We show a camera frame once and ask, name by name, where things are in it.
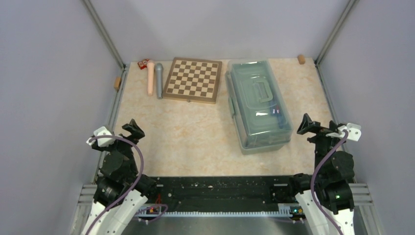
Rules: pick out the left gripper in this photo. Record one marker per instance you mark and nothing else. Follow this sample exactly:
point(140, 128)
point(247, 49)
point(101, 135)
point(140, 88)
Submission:
point(137, 133)

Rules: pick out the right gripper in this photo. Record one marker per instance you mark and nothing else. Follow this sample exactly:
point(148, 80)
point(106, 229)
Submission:
point(307, 124)

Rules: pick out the blue handle screwdriver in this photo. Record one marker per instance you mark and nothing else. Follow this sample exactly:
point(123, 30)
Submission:
point(281, 119)

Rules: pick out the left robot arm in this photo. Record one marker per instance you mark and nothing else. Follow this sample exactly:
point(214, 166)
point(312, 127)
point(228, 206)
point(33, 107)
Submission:
point(122, 188)

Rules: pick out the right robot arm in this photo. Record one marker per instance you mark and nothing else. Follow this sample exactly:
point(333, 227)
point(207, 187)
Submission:
point(325, 196)

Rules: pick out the left wooden block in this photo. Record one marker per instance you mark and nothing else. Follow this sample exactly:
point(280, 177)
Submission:
point(117, 83)

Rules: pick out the wooden block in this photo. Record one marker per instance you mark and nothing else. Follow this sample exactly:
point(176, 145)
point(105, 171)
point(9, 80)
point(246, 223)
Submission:
point(117, 83)
point(301, 59)

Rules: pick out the right wooden block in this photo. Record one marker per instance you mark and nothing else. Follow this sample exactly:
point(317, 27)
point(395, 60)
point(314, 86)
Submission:
point(301, 59)

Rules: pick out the red small packet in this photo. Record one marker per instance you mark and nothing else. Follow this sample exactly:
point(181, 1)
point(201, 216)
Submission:
point(143, 63)

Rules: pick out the pink microphone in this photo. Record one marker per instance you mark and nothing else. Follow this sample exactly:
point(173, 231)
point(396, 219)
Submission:
point(150, 77)

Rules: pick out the grey microphone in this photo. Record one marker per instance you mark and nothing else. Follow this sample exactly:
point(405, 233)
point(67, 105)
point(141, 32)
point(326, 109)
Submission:
point(159, 73)

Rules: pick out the wooden chessboard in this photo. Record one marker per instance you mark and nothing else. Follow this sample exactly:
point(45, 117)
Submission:
point(193, 80)

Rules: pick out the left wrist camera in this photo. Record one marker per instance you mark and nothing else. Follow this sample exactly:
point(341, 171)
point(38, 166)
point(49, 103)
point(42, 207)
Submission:
point(101, 142)

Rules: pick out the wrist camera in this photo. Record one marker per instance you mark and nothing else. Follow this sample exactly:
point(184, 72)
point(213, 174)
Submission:
point(101, 142)
point(353, 132)

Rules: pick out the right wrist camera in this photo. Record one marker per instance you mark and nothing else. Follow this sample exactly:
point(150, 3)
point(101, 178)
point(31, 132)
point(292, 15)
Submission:
point(353, 132)

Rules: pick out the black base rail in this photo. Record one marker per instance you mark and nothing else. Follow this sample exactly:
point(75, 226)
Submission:
point(224, 194)

